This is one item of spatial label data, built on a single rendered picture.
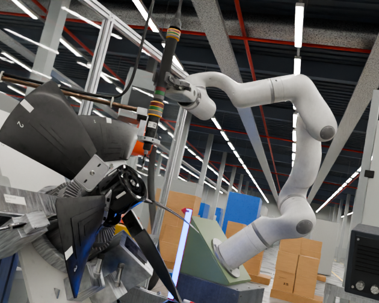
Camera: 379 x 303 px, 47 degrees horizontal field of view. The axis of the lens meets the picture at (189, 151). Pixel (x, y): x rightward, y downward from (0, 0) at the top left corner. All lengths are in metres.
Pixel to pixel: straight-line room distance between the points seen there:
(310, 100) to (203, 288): 0.83
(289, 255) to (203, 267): 6.95
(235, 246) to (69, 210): 1.02
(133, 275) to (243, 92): 0.72
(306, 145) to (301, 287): 7.18
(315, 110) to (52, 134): 0.90
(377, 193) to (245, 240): 1.27
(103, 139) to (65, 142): 0.25
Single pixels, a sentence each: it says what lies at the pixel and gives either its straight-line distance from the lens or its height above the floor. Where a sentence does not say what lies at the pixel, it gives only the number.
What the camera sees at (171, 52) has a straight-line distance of 1.38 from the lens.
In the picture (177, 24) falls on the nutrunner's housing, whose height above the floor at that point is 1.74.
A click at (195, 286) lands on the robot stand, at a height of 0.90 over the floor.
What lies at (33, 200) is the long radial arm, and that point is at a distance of 1.14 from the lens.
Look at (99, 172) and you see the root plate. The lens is 1.21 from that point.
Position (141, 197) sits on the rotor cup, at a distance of 1.20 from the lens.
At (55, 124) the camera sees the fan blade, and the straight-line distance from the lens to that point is 1.16.
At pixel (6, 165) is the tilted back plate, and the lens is 1.35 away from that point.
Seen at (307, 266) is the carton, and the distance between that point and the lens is 8.76.
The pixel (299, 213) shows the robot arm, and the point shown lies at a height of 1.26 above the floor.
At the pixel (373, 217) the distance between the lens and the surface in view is 2.88.
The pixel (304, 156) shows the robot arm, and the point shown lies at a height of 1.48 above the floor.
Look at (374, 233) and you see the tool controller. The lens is 1.36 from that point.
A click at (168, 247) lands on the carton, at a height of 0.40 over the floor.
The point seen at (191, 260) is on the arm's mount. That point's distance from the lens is 1.84.
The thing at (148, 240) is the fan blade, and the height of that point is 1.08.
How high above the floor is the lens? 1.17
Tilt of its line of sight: 8 degrees up
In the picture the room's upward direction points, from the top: 12 degrees clockwise
